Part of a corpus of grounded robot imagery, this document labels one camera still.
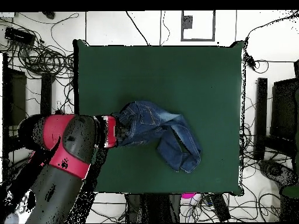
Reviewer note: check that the blue denim jeans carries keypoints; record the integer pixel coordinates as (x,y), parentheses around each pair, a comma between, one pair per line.
(149,121)

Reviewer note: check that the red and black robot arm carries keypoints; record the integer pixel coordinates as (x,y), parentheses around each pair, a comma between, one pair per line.
(53,130)

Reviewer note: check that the pink object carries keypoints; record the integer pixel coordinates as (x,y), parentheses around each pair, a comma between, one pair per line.
(188,195)

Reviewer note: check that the dark green table cloth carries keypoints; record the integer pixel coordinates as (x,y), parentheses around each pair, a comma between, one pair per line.
(198,81)

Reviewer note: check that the black power strip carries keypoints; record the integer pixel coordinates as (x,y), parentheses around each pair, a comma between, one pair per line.
(220,207)

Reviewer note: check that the small grey square plate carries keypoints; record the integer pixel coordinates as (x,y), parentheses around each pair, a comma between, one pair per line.
(187,22)

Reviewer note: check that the small black floor object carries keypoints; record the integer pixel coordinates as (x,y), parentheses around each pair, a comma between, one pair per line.
(50,15)

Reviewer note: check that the black electronics box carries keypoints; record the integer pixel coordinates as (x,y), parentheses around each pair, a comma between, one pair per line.
(18,36)

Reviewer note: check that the black upright bar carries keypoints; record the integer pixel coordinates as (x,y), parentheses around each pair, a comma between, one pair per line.
(261,112)

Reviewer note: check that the black power adapter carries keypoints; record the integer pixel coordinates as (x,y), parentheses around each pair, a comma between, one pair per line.
(251,61)

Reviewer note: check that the black stand leg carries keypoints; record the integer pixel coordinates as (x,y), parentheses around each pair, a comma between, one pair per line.
(275,171)

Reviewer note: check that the black panel stand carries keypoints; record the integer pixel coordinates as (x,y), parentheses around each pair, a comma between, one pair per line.
(283,109)

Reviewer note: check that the green round object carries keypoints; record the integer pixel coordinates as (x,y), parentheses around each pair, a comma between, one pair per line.
(292,191)

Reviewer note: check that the black metal stand frame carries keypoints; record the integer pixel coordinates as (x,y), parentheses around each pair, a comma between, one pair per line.
(45,93)

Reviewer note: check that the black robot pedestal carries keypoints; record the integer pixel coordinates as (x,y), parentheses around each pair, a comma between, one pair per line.
(151,207)

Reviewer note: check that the grey square floor frame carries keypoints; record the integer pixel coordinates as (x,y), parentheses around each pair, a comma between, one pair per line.
(198,40)

